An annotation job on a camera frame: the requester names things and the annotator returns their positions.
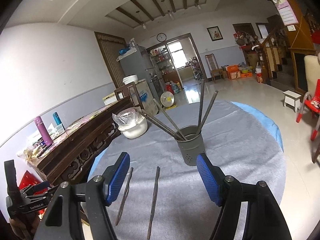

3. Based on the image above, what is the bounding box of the person's left hand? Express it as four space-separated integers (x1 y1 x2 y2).
9 216 41 240

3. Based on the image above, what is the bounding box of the red booklet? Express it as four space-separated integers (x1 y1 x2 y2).
18 171 40 190

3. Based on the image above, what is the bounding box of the grey metal utensil holder cup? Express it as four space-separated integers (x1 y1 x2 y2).
176 125 206 166

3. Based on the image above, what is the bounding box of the dark carved wooden sideboard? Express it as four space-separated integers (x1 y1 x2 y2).
29 96 133 185

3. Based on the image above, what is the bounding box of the grey towel table cloth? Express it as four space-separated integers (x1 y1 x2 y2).
89 100 286 239

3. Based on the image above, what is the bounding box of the white bowl with plastic wrap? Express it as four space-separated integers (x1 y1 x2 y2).
112 107 148 139

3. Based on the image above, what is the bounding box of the purple thermos bottle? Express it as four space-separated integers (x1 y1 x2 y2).
34 116 53 146

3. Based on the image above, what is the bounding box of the blue thermos bottle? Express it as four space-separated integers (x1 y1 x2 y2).
53 112 62 126

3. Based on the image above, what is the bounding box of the white electric fan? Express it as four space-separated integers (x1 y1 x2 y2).
160 91 175 108

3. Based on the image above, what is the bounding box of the white bucket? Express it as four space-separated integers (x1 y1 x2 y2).
123 75 138 85

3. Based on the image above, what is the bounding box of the wooden chair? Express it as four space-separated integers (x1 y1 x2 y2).
205 54 225 82

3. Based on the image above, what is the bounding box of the orange crate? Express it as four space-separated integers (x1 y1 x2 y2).
226 65 241 80

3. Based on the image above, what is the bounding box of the small white stool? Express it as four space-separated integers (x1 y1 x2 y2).
283 90 301 113

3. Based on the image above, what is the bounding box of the grey refrigerator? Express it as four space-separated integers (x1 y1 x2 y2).
117 45 165 102

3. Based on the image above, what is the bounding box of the red plastic chair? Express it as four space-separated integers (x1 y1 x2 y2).
295 78 320 142

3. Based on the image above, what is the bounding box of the framed wall picture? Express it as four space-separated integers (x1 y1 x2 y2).
207 26 223 41

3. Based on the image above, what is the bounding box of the round wall clock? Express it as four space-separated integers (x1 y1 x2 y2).
156 33 167 42

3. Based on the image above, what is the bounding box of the pink wall calendar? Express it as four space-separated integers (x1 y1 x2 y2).
271 0 298 26

